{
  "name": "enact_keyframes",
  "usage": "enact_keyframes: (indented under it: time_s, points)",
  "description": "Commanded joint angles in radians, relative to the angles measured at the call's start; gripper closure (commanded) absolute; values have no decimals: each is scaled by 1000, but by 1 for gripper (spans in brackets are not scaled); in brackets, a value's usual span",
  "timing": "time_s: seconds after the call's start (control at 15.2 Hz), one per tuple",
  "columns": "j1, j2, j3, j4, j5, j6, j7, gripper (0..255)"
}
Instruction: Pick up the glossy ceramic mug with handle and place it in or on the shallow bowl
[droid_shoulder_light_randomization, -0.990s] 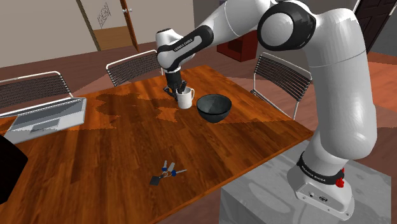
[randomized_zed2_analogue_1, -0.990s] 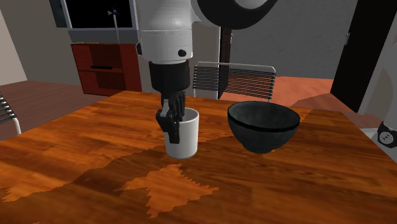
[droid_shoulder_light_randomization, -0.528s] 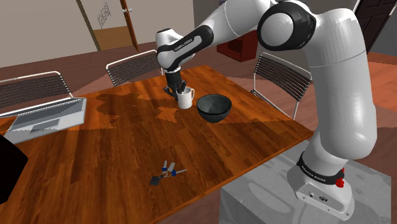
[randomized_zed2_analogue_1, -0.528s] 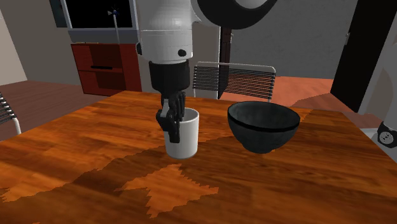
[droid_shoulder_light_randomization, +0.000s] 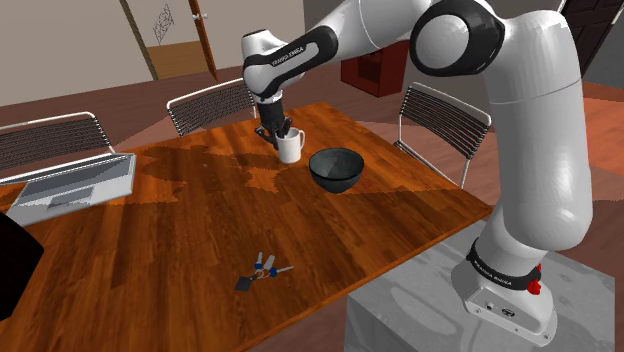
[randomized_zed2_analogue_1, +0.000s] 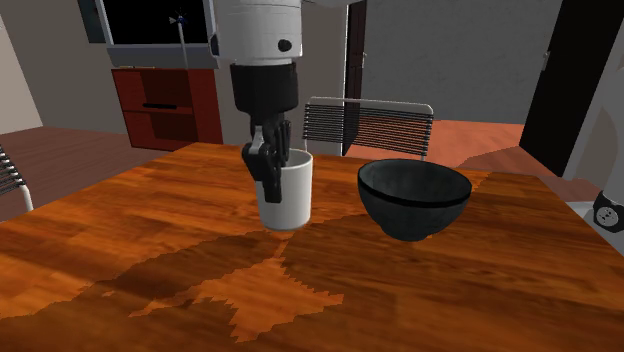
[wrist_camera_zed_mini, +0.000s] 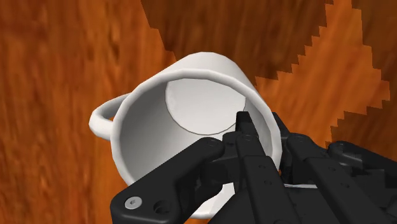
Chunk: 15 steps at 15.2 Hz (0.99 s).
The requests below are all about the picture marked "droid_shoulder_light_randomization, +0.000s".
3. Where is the black rounded object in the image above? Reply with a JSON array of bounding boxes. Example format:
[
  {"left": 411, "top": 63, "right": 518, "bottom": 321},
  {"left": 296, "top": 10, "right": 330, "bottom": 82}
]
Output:
[{"left": 0, "top": 211, "right": 46, "bottom": 323}]

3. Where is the key bunch with blue caps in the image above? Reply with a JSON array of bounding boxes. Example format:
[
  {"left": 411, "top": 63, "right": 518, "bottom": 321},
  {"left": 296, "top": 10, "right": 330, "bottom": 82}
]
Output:
[{"left": 234, "top": 251, "right": 296, "bottom": 293}]

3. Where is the black bowl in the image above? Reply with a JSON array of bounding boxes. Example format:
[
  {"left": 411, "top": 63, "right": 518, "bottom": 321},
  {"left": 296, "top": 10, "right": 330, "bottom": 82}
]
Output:
[{"left": 308, "top": 147, "right": 366, "bottom": 195}]

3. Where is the silver laptop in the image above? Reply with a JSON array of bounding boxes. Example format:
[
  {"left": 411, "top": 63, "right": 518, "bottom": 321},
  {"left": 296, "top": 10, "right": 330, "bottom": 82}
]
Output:
[{"left": 0, "top": 152, "right": 138, "bottom": 228}]

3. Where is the grey robot stand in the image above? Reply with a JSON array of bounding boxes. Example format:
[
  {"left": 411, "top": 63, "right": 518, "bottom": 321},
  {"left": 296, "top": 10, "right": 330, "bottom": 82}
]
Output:
[{"left": 343, "top": 219, "right": 616, "bottom": 352}]

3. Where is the wooden table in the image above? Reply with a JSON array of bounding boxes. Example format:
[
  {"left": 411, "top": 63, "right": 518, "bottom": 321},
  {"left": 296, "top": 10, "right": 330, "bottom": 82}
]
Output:
[{"left": 0, "top": 101, "right": 495, "bottom": 352}]

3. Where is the white mug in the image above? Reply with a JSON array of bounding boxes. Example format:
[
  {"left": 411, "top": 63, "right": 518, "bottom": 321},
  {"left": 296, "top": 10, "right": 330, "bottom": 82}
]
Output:
[{"left": 274, "top": 127, "right": 307, "bottom": 165}]

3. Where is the dark panelled door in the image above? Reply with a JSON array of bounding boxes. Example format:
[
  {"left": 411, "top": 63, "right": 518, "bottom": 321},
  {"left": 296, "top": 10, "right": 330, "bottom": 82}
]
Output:
[{"left": 559, "top": 0, "right": 624, "bottom": 78}]

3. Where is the metal slatted chair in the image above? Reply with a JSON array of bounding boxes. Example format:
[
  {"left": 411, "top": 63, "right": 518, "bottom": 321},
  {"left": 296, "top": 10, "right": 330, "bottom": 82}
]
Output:
[
  {"left": 0, "top": 111, "right": 117, "bottom": 173},
  {"left": 392, "top": 81, "right": 493, "bottom": 190},
  {"left": 166, "top": 77, "right": 259, "bottom": 138}
]

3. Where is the red cabinet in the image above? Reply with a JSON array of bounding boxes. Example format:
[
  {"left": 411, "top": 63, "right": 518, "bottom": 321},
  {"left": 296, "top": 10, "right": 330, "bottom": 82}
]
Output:
[{"left": 339, "top": 39, "right": 411, "bottom": 99}]

